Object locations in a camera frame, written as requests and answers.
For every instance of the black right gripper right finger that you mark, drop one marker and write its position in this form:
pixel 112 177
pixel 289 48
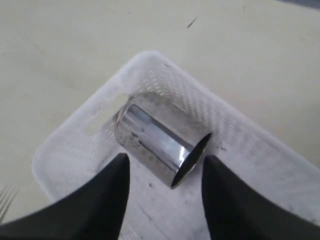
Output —
pixel 235 211

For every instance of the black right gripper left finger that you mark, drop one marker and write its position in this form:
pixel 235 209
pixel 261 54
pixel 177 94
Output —
pixel 95 211

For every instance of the silver metal fork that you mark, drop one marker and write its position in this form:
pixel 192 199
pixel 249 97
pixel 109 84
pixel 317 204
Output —
pixel 7 196

